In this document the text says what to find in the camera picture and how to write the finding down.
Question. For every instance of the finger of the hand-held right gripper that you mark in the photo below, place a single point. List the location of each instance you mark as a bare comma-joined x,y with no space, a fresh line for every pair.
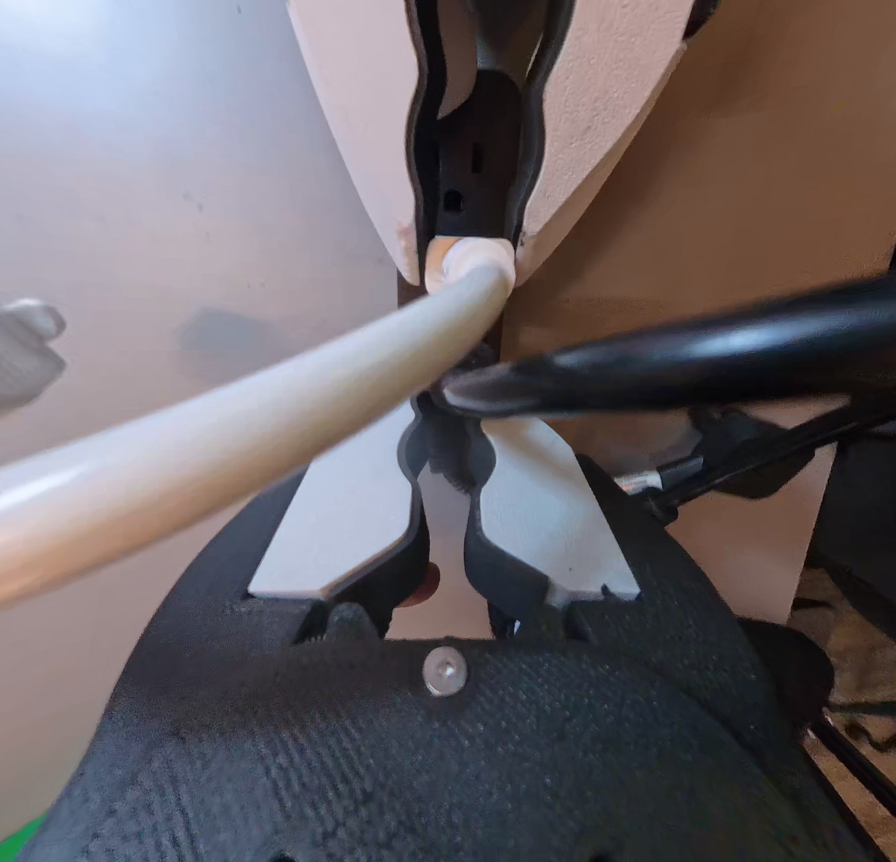
616,57
357,71

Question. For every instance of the person's left hand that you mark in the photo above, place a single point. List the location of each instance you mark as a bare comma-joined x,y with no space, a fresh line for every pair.
423,582

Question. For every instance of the green plastic bin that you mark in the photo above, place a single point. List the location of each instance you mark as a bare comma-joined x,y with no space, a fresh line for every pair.
17,844

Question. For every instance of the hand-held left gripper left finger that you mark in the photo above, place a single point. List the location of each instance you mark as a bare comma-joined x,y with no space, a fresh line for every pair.
336,533

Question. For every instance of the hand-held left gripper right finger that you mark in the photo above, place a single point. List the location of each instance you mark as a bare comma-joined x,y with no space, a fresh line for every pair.
553,519

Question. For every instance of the black power strip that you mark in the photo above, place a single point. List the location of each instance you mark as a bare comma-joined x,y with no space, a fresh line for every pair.
483,141

